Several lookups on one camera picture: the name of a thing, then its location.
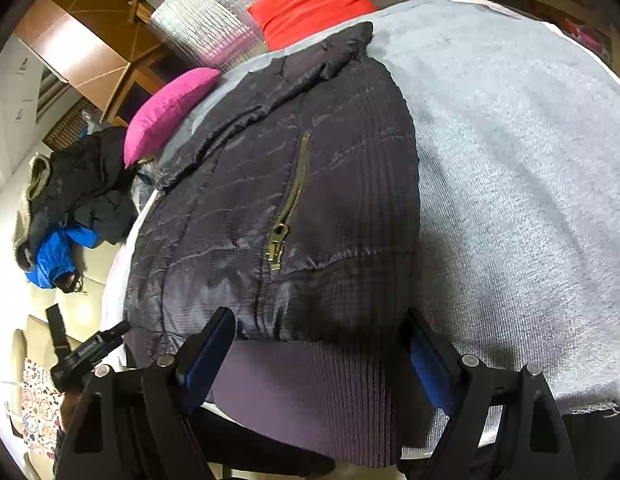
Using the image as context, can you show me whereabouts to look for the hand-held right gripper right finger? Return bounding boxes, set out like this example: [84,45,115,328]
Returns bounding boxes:
[404,307,578,480]

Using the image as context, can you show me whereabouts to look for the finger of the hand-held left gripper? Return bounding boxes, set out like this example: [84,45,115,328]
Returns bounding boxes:
[97,321,132,348]
[46,305,71,357]

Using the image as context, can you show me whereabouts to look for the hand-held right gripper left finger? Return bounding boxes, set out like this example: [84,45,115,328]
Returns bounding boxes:
[55,306,237,480]

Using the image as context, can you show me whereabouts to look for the dark quilted zip jacket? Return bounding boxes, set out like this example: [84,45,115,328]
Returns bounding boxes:
[124,21,423,468]

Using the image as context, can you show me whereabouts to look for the person's left forearm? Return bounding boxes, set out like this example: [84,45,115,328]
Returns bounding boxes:
[59,392,82,436]

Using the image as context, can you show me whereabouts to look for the pile of dark clothes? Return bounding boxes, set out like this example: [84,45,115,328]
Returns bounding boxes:
[27,126,141,266]

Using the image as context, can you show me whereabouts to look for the blue jacket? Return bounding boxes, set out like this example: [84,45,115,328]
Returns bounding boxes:
[25,225,98,293]

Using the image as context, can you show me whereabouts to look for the heart print cloth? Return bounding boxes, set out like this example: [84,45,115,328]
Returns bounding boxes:
[5,355,68,466]

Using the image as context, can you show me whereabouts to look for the beige fleece garment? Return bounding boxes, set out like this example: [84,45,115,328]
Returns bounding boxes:
[12,155,53,256]

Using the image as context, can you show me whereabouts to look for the patterned plastic bag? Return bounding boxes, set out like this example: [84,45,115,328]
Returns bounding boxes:
[132,160,163,211]

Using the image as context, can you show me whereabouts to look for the dark slatted screen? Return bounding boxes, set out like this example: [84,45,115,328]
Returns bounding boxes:
[42,100,98,151]

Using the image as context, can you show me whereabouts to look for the grey bed sheet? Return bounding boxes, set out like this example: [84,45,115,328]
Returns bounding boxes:
[100,0,620,461]

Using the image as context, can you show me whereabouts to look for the pink pillow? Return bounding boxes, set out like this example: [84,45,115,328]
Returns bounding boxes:
[123,67,221,168]

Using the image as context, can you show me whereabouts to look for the wooden cabinet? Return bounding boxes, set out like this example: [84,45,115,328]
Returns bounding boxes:
[12,0,175,128]

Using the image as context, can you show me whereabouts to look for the silver foil mat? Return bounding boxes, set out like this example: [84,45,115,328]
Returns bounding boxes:
[150,0,405,73]

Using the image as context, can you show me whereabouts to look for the pink bag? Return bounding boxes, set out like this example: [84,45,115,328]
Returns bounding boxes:
[564,15,606,57]

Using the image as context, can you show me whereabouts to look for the red pillow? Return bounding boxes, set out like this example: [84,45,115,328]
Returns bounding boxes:
[247,0,379,51]

